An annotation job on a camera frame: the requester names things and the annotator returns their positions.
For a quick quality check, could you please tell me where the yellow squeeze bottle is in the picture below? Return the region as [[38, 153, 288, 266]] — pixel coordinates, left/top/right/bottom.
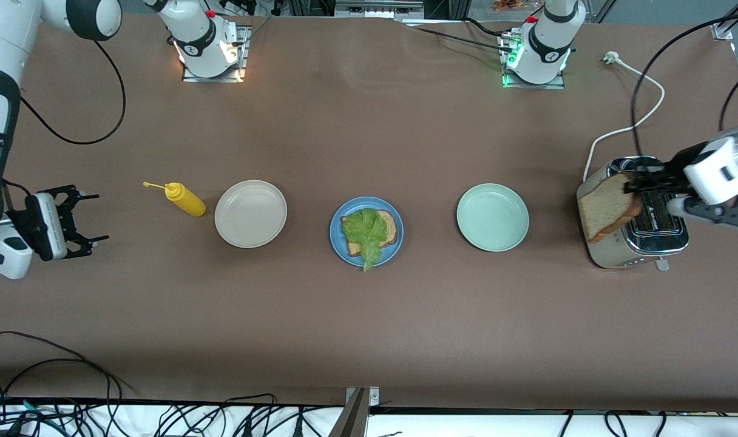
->
[[143, 181, 207, 218]]

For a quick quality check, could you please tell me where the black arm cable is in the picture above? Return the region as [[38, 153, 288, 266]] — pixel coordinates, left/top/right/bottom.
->
[[18, 39, 127, 146], [631, 13, 738, 161]]

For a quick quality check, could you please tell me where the colourful snack packet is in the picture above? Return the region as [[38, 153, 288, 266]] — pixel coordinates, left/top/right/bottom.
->
[[492, 0, 541, 14]]

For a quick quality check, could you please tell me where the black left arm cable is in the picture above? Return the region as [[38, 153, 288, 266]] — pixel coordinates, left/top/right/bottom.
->
[[631, 13, 738, 161]]

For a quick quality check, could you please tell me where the black base cable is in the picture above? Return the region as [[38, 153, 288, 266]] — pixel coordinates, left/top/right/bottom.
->
[[405, 17, 515, 52]]

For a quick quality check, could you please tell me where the grey power strip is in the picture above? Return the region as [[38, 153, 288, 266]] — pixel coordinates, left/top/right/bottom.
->
[[334, 0, 425, 19]]

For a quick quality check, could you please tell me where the silver two-slot toaster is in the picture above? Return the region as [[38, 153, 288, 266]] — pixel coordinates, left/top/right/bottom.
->
[[575, 156, 690, 273]]

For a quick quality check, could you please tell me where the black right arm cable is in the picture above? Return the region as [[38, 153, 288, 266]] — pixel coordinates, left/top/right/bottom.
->
[[18, 39, 127, 146]]

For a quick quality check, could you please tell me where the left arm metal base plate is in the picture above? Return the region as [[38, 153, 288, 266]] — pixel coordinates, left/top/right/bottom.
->
[[499, 32, 567, 90]]

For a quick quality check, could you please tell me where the beige round plate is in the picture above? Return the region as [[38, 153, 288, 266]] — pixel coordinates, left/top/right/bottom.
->
[[214, 180, 288, 249]]

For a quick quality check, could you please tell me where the brown toast bread slice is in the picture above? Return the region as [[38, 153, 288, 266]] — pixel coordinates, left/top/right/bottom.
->
[[577, 172, 643, 245], [340, 209, 400, 257]]

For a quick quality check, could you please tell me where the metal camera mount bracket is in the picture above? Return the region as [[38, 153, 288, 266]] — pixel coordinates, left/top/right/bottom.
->
[[328, 386, 382, 437]]

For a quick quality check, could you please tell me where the mint green round plate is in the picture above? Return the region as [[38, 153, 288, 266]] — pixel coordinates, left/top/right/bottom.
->
[[456, 183, 530, 253]]

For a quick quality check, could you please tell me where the blue round plate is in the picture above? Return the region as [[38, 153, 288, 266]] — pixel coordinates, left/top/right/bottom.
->
[[330, 196, 405, 268]]

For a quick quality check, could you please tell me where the white cable tray board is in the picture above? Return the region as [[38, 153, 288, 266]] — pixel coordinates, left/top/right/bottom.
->
[[0, 398, 738, 437]]

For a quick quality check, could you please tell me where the aluminium corner bracket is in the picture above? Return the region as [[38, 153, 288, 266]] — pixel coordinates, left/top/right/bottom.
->
[[711, 0, 738, 42]]

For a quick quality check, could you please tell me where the green lettuce leaf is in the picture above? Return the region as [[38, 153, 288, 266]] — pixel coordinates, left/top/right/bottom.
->
[[342, 208, 389, 272]]

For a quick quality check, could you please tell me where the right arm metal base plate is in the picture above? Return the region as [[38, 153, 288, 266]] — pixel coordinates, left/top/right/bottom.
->
[[181, 24, 251, 84]]

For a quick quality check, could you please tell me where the white toaster power cord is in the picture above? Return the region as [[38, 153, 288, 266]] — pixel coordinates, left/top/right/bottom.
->
[[583, 51, 666, 183]]

